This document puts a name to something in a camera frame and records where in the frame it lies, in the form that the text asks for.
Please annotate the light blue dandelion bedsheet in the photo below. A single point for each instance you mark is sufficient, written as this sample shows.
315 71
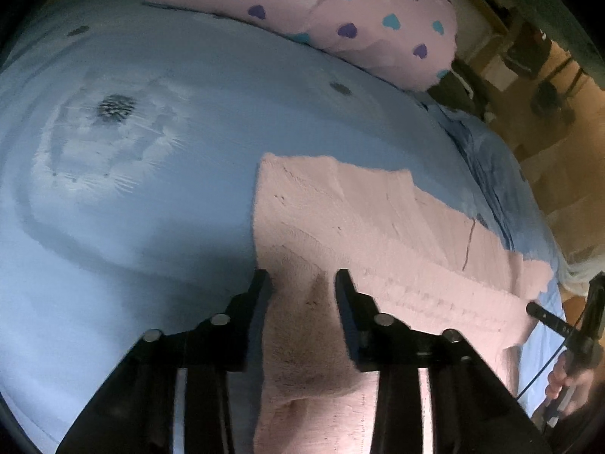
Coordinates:
131 139

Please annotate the dark patterned cloth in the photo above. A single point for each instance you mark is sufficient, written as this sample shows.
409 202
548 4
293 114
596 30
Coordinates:
461 89

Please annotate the pink knitted sweater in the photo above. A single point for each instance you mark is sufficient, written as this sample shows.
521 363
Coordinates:
423 262

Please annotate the person's right hand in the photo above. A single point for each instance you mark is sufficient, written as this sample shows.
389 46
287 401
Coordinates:
558 379

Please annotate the pink heart-patterned pillow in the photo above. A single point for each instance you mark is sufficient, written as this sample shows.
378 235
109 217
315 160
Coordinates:
408 43

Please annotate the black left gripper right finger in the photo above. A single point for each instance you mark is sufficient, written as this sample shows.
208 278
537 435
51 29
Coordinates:
434 390

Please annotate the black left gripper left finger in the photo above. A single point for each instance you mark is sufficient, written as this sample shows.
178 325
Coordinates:
133 411

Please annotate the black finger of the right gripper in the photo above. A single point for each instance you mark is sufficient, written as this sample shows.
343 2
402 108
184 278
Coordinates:
556 324

